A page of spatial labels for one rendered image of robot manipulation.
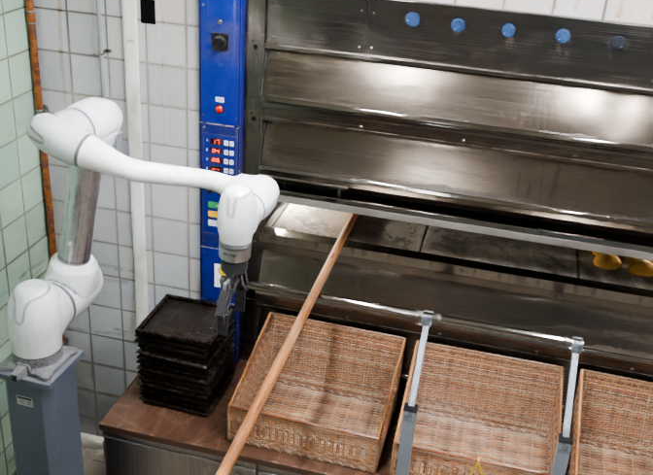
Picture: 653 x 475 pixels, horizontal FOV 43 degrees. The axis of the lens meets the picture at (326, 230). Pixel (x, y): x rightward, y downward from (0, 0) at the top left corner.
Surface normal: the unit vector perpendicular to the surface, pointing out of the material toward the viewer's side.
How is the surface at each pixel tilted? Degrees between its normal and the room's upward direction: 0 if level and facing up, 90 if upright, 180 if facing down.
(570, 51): 90
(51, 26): 90
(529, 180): 70
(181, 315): 0
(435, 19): 90
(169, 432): 0
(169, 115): 90
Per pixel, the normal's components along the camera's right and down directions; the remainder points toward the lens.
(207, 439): 0.06, -0.90
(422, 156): -0.21, 0.08
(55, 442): 0.48, 0.41
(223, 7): -0.24, 0.41
